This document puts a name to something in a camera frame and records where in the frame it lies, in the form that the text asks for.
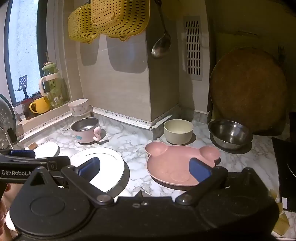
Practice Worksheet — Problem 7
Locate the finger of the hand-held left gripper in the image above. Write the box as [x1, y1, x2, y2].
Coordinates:
[35, 156, 71, 173]
[0, 149, 36, 159]

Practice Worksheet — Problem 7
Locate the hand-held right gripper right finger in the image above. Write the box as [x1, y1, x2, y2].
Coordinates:
[176, 158, 272, 206]

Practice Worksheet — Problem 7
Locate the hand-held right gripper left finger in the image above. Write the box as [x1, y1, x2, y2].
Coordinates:
[22, 157, 114, 206]

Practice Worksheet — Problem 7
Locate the small white plate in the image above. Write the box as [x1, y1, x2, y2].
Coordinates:
[33, 142, 60, 159]

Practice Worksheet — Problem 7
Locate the large white plate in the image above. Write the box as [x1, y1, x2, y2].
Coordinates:
[69, 148, 125, 193]

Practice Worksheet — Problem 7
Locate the pink steel cup with handle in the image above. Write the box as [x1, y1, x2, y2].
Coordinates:
[71, 117, 102, 144]

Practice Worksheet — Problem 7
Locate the pink bear-shaped plate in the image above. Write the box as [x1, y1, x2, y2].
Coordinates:
[145, 142, 221, 187]

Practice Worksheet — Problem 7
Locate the cream bowl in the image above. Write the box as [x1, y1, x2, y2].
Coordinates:
[164, 119, 194, 144]

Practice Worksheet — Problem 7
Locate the stainless steel bowl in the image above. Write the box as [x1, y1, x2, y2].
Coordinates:
[208, 119, 253, 150]

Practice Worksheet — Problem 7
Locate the person's left hand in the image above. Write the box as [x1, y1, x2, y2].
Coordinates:
[0, 183, 12, 232]

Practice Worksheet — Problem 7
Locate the yellow mug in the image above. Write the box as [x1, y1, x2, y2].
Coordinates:
[29, 96, 51, 114]

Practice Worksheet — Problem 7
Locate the white patterned edge tape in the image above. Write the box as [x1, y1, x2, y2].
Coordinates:
[14, 105, 181, 141]

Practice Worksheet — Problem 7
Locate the floral ceramic bowl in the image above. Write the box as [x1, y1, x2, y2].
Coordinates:
[68, 98, 89, 114]

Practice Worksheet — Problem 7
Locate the black cooktop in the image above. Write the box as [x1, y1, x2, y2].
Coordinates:
[272, 137, 296, 211]

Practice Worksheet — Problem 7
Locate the round wooden cutting board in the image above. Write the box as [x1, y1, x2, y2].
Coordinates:
[209, 47, 288, 136]

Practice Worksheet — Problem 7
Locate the pale yellow sponge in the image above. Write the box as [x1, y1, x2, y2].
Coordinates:
[269, 189, 290, 237]

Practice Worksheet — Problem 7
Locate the white vent grille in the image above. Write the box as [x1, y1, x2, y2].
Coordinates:
[184, 16, 203, 81]

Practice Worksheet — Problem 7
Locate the metal ladle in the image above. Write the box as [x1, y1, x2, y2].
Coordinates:
[151, 0, 171, 58]

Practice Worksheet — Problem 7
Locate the yellow colander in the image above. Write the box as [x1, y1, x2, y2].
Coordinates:
[68, 3, 100, 44]
[91, 0, 150, 41]

